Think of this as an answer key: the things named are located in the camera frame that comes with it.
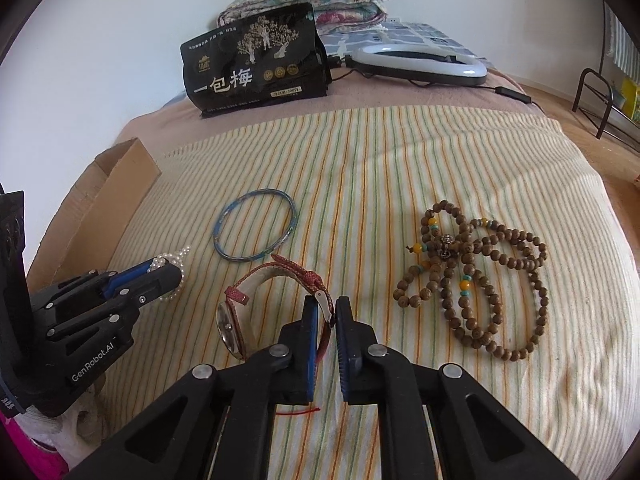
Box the white ring light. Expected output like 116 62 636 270
349 43 489 87

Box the green striped cloth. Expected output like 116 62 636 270
611 12 640 75

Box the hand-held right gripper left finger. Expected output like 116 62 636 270
62 295 321 480

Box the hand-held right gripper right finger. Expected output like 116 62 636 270
334 296 583 480

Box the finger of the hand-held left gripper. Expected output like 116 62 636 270
32 258 157 319
46 264 184 347

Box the black snack bag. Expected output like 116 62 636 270
180 2 332 120

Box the wooden bead necklace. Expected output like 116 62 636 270
393 199 550 362

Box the blue bangle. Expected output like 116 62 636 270
213 187 298 263

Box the black cable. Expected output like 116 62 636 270
326 54 557 114

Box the black metal rack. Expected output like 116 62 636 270
572 66 640 154

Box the white pearl bracelet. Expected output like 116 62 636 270
149 245 192 304

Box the red strap wristwatch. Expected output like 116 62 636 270
215 254 335 361

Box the white cloth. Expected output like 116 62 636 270
24 384 104 467

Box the striped yellow blanket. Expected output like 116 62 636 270
95 104 640 480

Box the pink bed sheet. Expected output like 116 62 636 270
114 66 576 162

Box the cardboard box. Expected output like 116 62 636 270
25 137 163 291

